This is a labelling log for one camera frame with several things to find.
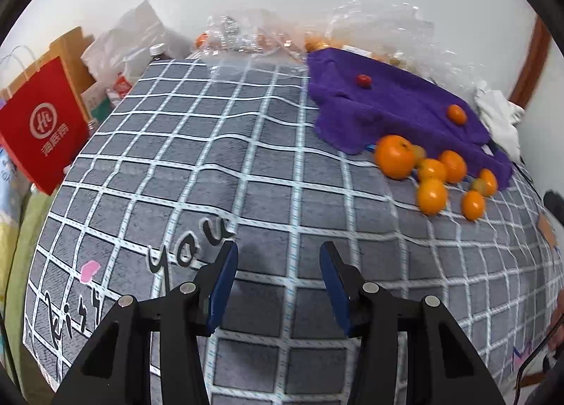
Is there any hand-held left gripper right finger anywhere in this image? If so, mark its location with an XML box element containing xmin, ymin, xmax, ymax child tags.
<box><xmin>319</xmin><ymin>241</ymin><xmax>507</xmax><ymax>405</ymax></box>

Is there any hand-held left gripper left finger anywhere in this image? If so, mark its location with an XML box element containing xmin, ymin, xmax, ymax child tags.
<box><xmin>52</xmin><ymin>241</ymin><xmax>239</xmax><ymax>405</ymax></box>

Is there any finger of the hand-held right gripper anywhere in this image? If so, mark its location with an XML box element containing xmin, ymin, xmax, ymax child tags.
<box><xmin>543</xmin><ymin>190</ymin><xmax>564</xmax><ymax>225</ymax></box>

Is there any red and white packet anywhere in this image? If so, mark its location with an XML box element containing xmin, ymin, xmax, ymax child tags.
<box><xmin>106</xmin><ymin>72</ymin><xmax>135</xmax><ymax>99</ymax></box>

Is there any large orange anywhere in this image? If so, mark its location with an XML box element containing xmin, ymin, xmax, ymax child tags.
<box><xmin>374</xmin><ymin>134</ymin><xmax>417</xmax><ymax>180</ymax></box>

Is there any white cloth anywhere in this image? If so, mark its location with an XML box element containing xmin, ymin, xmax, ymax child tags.
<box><xmin>473</xmin><ymin>81</ymin><xmax>526</xmax><ymax>163</ymax></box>

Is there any grey checked blanket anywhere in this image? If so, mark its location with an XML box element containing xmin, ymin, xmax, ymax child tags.
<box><xmin>22</xmin><ymin>54</ymin><xmax>564</xmax><ymax>405</ymax></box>

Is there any purple towel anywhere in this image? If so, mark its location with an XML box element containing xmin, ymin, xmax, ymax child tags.
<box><xmin>306</xmin><ymin>48</ymin><xmax>514</xmax><ymax>189</ymax></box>

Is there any black cable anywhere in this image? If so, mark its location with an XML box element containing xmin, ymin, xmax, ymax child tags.
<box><xmin>515</xmin><ymin>312</ymin><xmax>564</xmax><ymax>405</ymax></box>

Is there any red paper bag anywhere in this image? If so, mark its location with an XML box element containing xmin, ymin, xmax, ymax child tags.
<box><xmin>0</xmin><ymin>56</ymin><xmax>91</xmax><ymax>196</ymax></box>

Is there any brown wooden door frame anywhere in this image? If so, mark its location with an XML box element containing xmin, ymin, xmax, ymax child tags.
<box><xmin>509</xmin><ymin>14</ymin><xmax>551</xmax><ymax>110</ymax></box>

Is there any brown paper bag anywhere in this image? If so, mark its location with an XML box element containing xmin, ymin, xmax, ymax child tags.
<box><xmin>48</xmin><ymin>26</ymin><xmax>98</xmax><ymax>92</ymax></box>

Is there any small orange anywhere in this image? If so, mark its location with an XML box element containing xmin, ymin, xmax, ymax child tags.
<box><xmin>447</xmin><ymin>104</ymin><xmax>468</xmax><ymax>126</ymax></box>
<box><xmin>416</xmin><ymin>158</ymin><xmax>448</xmax><ymax>183</ymax></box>
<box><xmin>478</xmin><ymin>168</ymin><xmax>498</xmax><ymax>197</ymax></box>
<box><xmin>461</xmin><ymin>190</ymin><xmax>486</xmax><ymax>221</ymax></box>

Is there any green bedding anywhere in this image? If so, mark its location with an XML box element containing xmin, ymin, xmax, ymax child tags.
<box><xmin>0</xmin><ymin>189</ymin><xmax>54</xmax><ymax>388</ymax></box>

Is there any white plastic bag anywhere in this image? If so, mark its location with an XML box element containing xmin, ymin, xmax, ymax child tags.
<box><xmin>81</xmin><ymin>0</ymin><xmax>192</xmax><ymax>92</ymax></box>

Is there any medium orange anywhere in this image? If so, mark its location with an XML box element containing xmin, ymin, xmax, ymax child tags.
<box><xmin>438</xmin><ymin>150</ymin><xmax>468</xmax><ymax>184</ymax></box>
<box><xmin>416</xmin><ymin>178</ymin><xmax>449</xmax><ymax>216</ymax></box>

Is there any clear plastic bag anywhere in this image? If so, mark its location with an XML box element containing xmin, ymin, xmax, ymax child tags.
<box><xmin>194</xmin><ymin>10</ymin><xmax>309</xmax><ymax>66</ymax></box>
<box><xmin>304</xmin><ymin>0</ymin><xmax>481</xmax><ymax>88</ymax></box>

